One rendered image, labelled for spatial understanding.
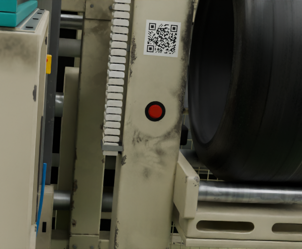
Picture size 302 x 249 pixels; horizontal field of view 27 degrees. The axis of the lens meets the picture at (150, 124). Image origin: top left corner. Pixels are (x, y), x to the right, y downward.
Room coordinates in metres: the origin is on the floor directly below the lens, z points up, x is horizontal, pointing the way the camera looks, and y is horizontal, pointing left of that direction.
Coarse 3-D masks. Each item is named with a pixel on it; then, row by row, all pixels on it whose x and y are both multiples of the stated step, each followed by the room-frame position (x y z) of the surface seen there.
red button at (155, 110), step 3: (153, 105) 1.34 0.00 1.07; (156, 105) 1.34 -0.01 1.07; (150, 108) 1.34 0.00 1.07; (153, 108) 1.34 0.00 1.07; (156, 108) 1.34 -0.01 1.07; (159, 108) 1.34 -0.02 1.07; (150, 111) 1.34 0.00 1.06; (153, 111) 1.34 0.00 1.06; (156, 111) 1.34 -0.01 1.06; (159, 111) 1.34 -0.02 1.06; (150, 114) 1.34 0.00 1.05; (153, 114) 1.34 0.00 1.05; (156, 114) 1.34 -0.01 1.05; (159, 114) 1.34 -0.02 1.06; (153, 117) 1.34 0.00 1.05; (156, 117) 1.34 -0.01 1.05
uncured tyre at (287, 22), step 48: (240, 0) 1.27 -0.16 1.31; (288, 0) 1.21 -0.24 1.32; (192, 48) 1.65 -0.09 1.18; (240, 48) 1.23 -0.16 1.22; (288, 48) 1.18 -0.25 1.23; (192, 96) 1.61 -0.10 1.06; (240, 96) 1.21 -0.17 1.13; (288, 96) 1.18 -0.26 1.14; (240, 144) 1.23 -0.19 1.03; (288, 144) 1.22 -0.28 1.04
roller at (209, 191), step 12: (204, 192) 1.29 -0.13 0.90; (216, 192) 1.29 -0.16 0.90; (228, 192) 1.29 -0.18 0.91; (240, 192) 1.30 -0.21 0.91; (252, 192) 1.30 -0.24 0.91; (264, 192) 1.31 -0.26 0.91; (276, 192) 1.31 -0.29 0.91; (288, 192) 1.32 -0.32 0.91; (300, 192) 1.32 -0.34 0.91; (288, 204) 1.33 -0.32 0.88; (300, 204) 1.33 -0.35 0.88
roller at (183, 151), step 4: (184, 152) 1.57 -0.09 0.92; (188, 152) 1.57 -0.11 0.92; (192, 152) 1.58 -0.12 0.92; (184, 156) 1.56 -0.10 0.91; (188, 156) 1.57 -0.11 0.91; (192, 156) 1.57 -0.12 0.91; (196, 156) 1.57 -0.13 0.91; (188, 160) 1.56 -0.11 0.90; (192, 160) 1.57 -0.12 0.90; (196, 160) 1.57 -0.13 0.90; (192, 164) 1.57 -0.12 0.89; (196, 164) 1.57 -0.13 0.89; (200, 164) 1.57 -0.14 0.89
